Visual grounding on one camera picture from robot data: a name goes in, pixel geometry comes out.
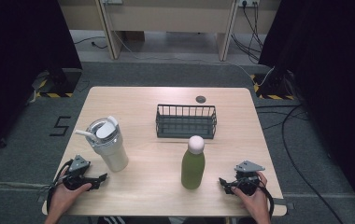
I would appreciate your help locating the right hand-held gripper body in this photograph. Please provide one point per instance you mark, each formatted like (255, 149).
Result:
(248, 174)

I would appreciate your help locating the person's dark striped clothing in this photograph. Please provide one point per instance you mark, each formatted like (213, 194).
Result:
(111, 220)

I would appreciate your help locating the black curtain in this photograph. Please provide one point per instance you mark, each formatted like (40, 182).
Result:
(17, 62)
(331, 77)

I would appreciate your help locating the cream tumbler with straw lid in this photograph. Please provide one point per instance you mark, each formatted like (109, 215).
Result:
(107, 146)

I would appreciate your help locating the round table grommet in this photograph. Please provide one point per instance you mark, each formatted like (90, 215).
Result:
(200, 99)

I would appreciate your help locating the beige desk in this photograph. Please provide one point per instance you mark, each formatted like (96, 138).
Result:
(172, 15)

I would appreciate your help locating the white power strip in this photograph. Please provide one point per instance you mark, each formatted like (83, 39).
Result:
(112, 1)

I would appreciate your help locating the person's right hand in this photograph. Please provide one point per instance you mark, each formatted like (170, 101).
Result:
(255, 202)

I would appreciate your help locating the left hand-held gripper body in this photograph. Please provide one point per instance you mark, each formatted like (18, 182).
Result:
(78, 165)

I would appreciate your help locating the stand base with striped tape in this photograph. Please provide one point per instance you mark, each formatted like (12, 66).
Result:
(57, 84)
(272, 88)

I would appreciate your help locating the white wall socket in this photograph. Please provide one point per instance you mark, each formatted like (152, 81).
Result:
(249, 2)

